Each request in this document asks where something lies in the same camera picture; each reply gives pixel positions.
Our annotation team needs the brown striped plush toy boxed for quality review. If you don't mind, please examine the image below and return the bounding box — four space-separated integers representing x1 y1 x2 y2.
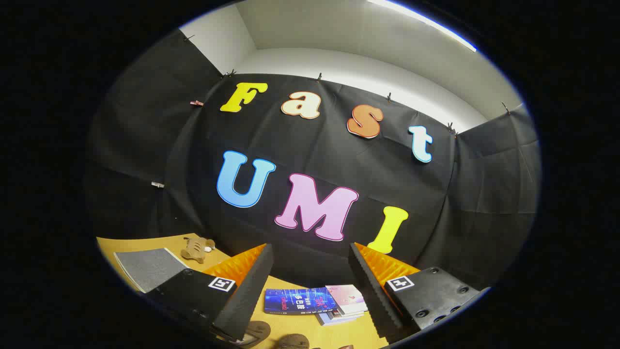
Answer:
181 237 216 264

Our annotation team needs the black backdrop cloth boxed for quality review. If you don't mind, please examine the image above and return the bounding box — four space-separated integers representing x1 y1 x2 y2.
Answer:
85 29 541 291

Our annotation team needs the brown fluffy shoe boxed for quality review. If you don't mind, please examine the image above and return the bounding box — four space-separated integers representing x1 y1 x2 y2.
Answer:
241 320 272 348
276 333 310 349

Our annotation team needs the fabric storage box with lid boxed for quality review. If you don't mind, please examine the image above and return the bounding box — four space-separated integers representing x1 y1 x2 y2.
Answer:
114 247 190 294

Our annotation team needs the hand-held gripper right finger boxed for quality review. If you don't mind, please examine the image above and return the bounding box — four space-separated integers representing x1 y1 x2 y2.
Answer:
348 242 491 344

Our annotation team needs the pink and white book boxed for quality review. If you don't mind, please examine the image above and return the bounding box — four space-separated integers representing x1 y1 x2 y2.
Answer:
325 285 369 316

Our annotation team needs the light blue book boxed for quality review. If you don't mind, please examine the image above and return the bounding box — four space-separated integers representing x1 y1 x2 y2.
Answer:
317 310 365 326

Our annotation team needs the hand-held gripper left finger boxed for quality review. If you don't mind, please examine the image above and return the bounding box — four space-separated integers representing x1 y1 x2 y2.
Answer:
144 243 275 342

